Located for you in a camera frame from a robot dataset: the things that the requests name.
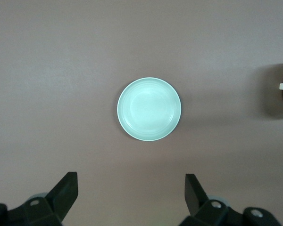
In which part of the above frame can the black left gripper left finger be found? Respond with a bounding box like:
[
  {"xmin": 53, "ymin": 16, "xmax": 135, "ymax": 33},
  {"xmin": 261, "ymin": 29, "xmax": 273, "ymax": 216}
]
[{"xmin": 0, "ymin": 171, "xmax": 79, "ymax": 226}]

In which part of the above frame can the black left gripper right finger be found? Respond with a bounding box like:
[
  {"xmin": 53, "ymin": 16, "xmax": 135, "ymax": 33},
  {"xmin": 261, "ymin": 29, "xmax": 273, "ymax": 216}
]
[{"xmin": 179, "ymin": 173, "xmax": 280, "ymax": 226}]

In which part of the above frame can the pale green round plate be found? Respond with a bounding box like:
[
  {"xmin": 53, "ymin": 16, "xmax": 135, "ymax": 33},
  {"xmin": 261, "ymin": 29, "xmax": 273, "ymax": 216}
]
[{"xmin": 117, "ymin": 77, "xmax": 182, "ymax": 142}]

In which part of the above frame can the brown table mat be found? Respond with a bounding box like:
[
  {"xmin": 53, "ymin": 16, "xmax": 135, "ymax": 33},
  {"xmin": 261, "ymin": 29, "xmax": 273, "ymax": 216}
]
[{"xmin": 0, "ymin": 0, "xmax": 283, "ymax": 226}]

